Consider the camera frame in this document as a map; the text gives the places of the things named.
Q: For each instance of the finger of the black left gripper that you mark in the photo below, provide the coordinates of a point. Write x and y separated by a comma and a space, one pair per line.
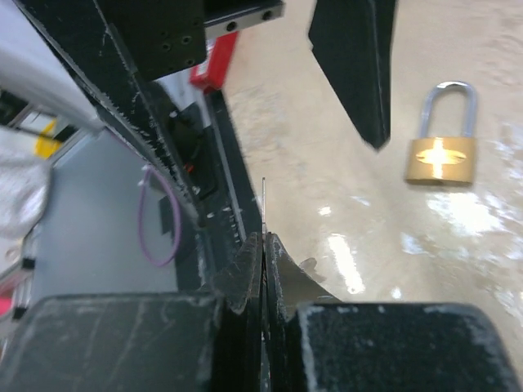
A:
352, 42
95, 56

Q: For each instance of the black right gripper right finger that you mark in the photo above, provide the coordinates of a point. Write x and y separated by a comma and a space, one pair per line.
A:
316, 342

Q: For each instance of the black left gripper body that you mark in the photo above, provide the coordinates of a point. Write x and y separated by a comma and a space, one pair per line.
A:
163, 37

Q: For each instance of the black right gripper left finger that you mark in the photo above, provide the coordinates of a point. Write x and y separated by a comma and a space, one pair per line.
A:
207, 340

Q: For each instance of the large brass padlock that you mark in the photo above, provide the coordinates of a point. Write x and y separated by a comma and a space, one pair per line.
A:
444, 160

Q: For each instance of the silver key bunch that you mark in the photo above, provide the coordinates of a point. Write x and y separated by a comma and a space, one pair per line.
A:
306, 262

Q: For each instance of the red box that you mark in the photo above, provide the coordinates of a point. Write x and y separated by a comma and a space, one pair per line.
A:
210, 75

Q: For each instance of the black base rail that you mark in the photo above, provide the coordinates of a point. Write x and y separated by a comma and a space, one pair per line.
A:
209, 149

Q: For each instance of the aluminium frame rail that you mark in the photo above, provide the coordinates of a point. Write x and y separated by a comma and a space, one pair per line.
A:
18, 264

